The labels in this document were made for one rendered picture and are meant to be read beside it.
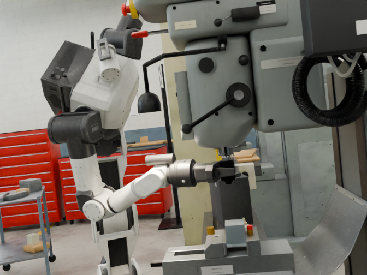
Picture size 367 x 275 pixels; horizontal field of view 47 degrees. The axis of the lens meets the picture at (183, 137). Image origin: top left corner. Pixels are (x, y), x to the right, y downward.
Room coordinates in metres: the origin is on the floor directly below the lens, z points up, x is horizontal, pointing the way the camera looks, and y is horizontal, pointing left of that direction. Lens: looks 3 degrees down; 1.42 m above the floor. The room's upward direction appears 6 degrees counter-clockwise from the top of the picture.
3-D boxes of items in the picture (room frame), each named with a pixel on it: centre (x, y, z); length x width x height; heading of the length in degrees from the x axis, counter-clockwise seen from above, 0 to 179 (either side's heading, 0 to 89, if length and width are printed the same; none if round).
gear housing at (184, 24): (1.28, -0.17, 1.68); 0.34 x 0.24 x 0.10; 86
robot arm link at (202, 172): (1.32, -0.04, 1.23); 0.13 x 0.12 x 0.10; 161
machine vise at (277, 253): (1.13, -0.08, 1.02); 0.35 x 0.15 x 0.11; 84
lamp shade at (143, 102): (1.28, 0.09, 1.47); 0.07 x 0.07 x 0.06
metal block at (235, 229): (1.13, -0.11, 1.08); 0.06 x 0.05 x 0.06; 174
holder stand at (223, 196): (1.71, -0.16, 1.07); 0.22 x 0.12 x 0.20; 7
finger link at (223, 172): (1.26, -0.11, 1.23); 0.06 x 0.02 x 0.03; 71
